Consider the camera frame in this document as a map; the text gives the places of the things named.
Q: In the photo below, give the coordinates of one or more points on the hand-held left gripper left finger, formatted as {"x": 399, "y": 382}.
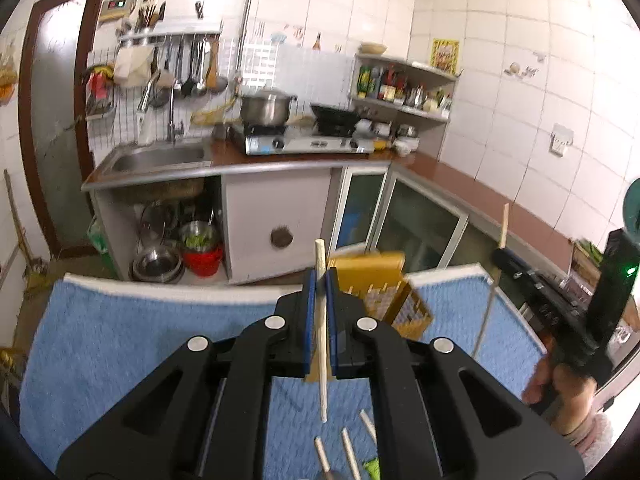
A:
{"x": 311, "y": 310}

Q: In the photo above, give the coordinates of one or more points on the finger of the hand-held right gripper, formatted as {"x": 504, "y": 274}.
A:
{"x": 515, "y": 265}

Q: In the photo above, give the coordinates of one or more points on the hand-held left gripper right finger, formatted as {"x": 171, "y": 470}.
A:
{"x": 333, "y": 310}

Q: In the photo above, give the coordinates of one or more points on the yellow perforated utensil holder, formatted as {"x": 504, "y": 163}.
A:
{"x": 380, "y": 270}

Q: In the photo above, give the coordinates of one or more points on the person's right forearm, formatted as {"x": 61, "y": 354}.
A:
{"x": 592, "y": 432}

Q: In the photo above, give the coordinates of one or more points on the hanging kitchen utensils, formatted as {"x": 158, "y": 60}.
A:
{"x": 197, "y": 70}

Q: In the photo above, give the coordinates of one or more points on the person's right hand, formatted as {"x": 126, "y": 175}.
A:
{"x": 537, "y": 382}

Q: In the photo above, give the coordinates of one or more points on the crate with green vegetables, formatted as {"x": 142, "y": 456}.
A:
{"x": 587, "y": 257}

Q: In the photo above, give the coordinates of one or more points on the wide glass cabinet door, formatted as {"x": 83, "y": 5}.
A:
{"x": 420, "y": 225}

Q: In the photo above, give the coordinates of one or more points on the white cabinet door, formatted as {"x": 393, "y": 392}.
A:
{"x": 275, "y": 210}

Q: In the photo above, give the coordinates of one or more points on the brown kitchen counter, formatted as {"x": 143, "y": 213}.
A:
{"x": 450, "y": 180}

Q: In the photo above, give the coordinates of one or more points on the narrow glass cabinet door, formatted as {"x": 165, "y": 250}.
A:
{"x": 357, "y": 205}

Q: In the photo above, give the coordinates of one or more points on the red bucket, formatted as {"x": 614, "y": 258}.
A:
{"x": 202, "y": 262}

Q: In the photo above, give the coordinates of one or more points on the steel bowl with greens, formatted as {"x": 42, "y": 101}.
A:
{"x": 199, "y": 237}

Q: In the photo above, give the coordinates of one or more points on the stack of steel bowls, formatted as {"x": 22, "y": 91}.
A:
{"x": 157, "y": 265}

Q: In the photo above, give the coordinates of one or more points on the white bowl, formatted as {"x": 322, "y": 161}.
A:
{"x": 406, "y": 147}

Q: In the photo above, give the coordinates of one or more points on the steel gas stove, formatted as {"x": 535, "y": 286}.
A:
{"x": 300, "y": 144}

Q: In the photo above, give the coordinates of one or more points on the blue towel mat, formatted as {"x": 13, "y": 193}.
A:
{"x": 125, "y": 335}

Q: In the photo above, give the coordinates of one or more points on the grey corner shelf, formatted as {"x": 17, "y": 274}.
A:
{"x": 405, "y": 110}

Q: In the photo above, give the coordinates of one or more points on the black wok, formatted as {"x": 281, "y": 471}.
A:
{"x": 334, "y": 116}

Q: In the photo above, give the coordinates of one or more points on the steel pot with lid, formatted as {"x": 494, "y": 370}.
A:
{"x": 265, "y": 107}

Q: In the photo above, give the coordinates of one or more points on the steel sink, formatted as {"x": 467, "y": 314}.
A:
{"x": 155, "y": 157}

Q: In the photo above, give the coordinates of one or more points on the row of condiment bottles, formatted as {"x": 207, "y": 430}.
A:
{"x": 387, "y": 87}

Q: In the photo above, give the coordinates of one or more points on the green plastic bag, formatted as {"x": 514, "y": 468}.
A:
{"x": 97, "y": 237}

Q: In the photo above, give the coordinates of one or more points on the steel faucet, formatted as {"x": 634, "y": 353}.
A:
{"x": 172, "y": 115}

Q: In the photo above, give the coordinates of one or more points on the beige bowl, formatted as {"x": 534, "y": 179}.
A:
{"x": 372, "y": 49}

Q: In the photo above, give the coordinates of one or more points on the white cloth bag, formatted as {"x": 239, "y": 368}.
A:
{"x": 132, "y": 67}

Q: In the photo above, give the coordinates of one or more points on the brown framed door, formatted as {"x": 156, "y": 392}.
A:
{"x": 65, "y": 110}

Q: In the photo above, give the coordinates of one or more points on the white wall hooks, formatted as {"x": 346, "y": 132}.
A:
{"x": 520, "y": 70}

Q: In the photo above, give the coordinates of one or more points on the yellow wall poster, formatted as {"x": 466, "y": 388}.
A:
{"x": 445, "y": 56}

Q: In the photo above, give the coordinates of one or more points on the steel wall utensil shelf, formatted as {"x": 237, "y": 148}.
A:
{"x": 170, "y": 32}

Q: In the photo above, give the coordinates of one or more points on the beige wall device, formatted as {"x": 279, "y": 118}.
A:
{"x": 117, "y": 7}

